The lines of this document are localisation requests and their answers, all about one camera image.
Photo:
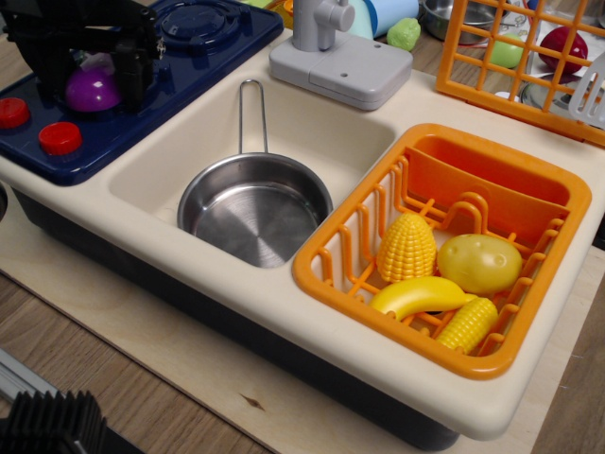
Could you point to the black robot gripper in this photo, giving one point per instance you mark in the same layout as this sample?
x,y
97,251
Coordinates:
x,y
53,28

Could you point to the purple toy eggplant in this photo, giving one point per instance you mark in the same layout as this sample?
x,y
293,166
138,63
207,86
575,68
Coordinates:
x,y
92,87

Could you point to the red stove knob right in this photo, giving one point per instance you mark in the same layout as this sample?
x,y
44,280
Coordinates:
x,y
60,138

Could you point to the red stove knob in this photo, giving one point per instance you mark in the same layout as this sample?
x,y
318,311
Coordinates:
x,y
14,113
60,138

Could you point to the navy blue toy stove top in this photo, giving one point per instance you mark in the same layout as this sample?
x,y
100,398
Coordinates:
x,y
201,42

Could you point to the red stove knob left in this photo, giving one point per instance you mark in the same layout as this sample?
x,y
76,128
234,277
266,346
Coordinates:
x,y
14,113

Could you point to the cream toy kitchen sink unit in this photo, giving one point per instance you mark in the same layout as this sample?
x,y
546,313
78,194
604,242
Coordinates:
x,y
126,215

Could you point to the grey toy faucet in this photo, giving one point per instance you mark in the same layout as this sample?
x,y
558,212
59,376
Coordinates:
x,y
324,58

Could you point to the light blue toy cup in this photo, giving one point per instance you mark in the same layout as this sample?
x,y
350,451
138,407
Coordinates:
x,y
373,18

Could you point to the light green toy vegetable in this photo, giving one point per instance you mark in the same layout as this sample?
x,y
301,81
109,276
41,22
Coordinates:
x,y
404,34

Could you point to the steel pot in background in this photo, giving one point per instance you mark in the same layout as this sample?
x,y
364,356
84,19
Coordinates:
x,y
436,17

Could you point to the yellow toy corn upright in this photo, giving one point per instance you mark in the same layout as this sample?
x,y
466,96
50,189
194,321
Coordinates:
x,y
408,250

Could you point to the light plywood board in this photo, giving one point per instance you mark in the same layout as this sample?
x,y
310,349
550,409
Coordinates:
x,y
172,385

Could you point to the yellow toy banana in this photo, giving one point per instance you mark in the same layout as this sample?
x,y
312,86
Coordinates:
x,y
422,294

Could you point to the orange dish drying rack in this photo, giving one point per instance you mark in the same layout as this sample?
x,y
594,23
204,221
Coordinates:
x,y
460,184

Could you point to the green toy apple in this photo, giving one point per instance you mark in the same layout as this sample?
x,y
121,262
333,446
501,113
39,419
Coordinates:
x,y
507,55

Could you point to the orange grid basket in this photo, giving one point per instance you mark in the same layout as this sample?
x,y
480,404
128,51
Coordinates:
x,y
530,92

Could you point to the yellow toy potato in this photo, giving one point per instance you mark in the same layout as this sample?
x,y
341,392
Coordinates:
x,y
479,264

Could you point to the yellow toy corn lying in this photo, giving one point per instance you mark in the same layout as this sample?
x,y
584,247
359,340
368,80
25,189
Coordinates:
x,y
469,326

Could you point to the dark red toy fruit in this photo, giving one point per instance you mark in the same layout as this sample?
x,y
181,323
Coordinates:
x,y
556,40

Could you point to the white slotted spatula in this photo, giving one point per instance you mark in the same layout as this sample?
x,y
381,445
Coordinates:
x,y
587,103

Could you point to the steel pan with handle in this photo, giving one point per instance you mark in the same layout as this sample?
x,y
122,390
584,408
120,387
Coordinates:
x,y
256,205

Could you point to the aluminium rail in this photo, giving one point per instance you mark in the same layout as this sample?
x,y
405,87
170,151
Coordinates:
x,y
17,378

